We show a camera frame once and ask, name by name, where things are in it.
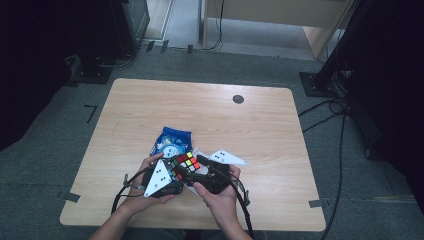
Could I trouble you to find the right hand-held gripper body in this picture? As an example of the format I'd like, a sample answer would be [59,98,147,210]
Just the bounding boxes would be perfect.
[196,149,249,195]

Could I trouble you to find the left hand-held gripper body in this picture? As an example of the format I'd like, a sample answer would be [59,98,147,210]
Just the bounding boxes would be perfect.
[141,159,184,198]

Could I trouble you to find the multicoloured puzzle cube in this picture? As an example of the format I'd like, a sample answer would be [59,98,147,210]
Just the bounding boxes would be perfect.
[171,151,202,181]

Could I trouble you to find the blue wet wipes pack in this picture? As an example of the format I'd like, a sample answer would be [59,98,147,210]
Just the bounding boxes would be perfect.
[149,126,194,160]

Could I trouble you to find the person's right hand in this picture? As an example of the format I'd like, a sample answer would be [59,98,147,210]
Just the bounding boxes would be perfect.
[193,164,242,229]

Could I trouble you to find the person's left hand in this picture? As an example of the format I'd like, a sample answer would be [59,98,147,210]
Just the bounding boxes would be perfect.
[119,153,176,214]

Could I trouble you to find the grey tape piece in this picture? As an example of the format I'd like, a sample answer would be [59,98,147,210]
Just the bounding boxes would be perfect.
[57,190,82,204]
[308,198,330,209]

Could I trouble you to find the black cabinet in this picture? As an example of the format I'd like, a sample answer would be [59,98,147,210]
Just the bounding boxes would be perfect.
[109,0,151,58]

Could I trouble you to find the light wooden cabinet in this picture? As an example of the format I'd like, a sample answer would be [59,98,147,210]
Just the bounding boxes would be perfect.
[200,0,355,62]

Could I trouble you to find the dark curtain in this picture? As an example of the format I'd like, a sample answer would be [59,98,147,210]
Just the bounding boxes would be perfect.
[0,0,118,152]
[346,0,424,214]

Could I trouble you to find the right hand-held gripper cable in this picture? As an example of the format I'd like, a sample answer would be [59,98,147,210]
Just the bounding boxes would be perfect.
[213,165,255,240]

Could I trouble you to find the hand-held gripper cable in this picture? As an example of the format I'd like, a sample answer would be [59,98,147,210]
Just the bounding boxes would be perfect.
[111,167,150,215]
[213,165,255,240]

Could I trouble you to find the left hand-held gripper cable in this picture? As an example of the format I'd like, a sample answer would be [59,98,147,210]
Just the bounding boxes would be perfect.
[111,167,150,215]

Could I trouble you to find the looped black floor cables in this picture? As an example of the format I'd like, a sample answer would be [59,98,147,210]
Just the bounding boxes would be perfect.
[297,97,349,134]

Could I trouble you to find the long black floor cable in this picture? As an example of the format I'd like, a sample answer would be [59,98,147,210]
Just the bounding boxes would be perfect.
[319,109,348,240]

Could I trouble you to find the black stand base with post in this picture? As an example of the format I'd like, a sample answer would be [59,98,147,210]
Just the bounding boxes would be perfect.
[298,0,368,99]

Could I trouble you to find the black hanging cable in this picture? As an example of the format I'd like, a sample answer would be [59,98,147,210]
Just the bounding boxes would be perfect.
[204,0,225,52]

